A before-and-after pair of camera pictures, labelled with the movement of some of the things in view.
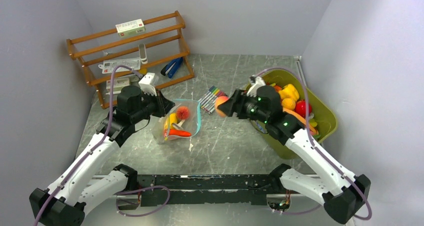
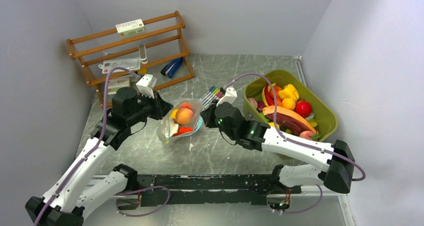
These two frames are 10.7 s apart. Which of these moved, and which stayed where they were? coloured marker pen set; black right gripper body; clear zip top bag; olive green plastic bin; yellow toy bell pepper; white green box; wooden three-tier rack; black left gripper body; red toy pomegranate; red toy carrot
Moved: red toy carrot; black right gripper body
Stayed: yellow toy bell pepper; clear zip top bag; coloured marker pen set; white green box; wooden three-tier rack; olive green plastic bin; black left gripper body; red toy pomegranate
